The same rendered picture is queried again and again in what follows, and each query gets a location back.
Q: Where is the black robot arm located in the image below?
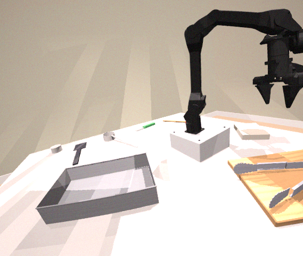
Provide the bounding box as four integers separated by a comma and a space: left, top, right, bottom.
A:
183, 9, 303, 134

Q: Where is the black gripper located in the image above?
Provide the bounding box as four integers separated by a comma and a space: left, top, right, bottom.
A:
253, 54, 303, 108

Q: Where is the wooden board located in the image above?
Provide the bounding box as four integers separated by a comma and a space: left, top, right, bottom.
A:
227, 149, 303, 227

